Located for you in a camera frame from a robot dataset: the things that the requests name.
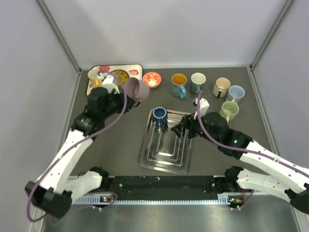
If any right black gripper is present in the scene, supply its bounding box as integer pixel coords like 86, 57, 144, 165
170, 110, 220, 145

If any purple mug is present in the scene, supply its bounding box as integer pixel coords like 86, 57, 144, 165
124, 77, 150, 102

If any dark blue mug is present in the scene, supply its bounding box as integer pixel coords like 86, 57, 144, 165
151, 106, 168, 132

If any light green mug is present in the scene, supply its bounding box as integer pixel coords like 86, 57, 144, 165
219, 101, 239, 123

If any teal mug white inside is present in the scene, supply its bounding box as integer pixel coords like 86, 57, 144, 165
190, 72, 206, 94

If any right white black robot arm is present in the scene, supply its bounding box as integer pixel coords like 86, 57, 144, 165
171, 112, 309, 214

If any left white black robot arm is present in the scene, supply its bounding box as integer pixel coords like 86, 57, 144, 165
25, 87, 149, 221

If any yellow white mug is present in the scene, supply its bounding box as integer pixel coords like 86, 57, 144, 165
87, 67, 103, 87

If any blue mug orange inside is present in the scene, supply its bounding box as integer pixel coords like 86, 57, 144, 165
171, 73, 187, 99

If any cream beige mug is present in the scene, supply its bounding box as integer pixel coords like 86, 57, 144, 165
212, 77, 231, 98

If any light blue mug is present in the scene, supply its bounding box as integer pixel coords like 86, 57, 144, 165
226, 85, 245, 104

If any silver metal tray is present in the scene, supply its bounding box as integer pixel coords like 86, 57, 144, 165
140, 109, 193, 175

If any yellow green patterned saucer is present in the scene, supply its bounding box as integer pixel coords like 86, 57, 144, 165
112, 69, 129, 84

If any white strawberry rectangular plate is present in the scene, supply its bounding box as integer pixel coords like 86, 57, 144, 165
86, 64, 142, 96

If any red patterned small bowl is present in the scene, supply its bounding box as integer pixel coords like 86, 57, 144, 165
142, 72, 162, 88

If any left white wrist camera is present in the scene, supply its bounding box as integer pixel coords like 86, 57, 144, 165
98, 70, 121, 94

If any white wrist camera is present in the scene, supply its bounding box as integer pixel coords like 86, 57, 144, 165
98, 70, 121, 94
193, 98, 210, 119

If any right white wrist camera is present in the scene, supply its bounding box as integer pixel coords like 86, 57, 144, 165
193, 98, 210, 119

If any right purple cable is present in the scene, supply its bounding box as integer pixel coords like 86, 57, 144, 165
196, 90, 309, 178

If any purple cable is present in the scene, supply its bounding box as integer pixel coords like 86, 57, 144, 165
27, 70, 128, 222
196, 90, 309, 178

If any grey slotted cable duct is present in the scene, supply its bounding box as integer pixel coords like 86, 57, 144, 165
72, 194, 244, 206

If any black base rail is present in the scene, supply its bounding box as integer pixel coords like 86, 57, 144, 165
102, 175, 230, 201

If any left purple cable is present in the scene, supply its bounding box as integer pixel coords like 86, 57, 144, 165
27, 70, 128, 222

